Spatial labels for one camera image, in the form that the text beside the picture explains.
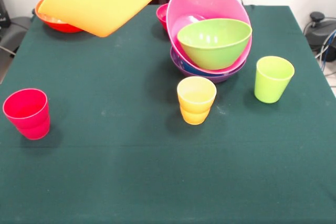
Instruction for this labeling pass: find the small blue bowl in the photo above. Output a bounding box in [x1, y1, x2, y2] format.
[183, 60, 204, 76]

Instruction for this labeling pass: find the lime green bowl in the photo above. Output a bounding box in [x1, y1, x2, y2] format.
[177, 18, 253, 70]

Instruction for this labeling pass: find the large pink bowl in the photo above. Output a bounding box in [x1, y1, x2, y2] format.
[165, 0, 254, 75]

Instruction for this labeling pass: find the large orange bowl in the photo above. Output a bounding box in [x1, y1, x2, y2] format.
[37, 0, 173, 38]

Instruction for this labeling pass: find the yellow cup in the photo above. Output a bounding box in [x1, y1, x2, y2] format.
[176, 76, 217, 125]

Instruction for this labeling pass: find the purple bowl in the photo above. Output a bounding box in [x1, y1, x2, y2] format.
[170, 46, 247, 83]

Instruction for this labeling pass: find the small red-pink bowl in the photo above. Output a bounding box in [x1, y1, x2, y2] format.
[156, 3, 170, 30]

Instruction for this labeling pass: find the dark green tablecloth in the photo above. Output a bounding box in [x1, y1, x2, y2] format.
[0, 3, 336, 224]

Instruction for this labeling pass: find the lime green cup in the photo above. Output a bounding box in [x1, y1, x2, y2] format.
[254, 56, 296, 104]

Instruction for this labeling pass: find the red-orange bowl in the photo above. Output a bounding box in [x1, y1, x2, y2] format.
[35, 0, 85, 34]

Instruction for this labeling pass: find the red-pink cup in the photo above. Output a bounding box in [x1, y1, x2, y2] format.
[2, 88, 50, 141]

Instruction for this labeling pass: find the black device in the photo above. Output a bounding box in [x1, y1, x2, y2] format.
[0, 0, 11, 28]

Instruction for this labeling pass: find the tangle of cables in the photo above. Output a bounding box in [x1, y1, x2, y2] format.
[314, 28, 336, 88]

